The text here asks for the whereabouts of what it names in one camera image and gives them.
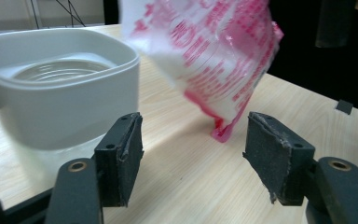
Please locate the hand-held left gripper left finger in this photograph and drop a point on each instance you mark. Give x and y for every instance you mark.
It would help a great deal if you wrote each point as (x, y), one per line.
(121, 161)

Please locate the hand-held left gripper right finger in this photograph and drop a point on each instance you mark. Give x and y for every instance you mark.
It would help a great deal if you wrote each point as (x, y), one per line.
(276, 158)

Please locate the white plastic container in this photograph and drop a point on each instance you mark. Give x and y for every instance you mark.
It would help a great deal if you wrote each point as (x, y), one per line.
(74, 109)

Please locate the red and white plastic bag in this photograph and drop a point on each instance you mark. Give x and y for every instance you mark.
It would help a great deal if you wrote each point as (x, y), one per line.
(211, 62)

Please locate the small black table clip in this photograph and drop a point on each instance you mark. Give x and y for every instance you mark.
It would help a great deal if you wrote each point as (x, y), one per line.
(344, 106)

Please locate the dark cloth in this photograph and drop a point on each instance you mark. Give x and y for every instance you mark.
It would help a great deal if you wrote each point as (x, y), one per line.
(335, 21)

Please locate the black stand legs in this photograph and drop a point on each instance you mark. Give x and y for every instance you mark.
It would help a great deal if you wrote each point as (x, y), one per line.
(71, 12)

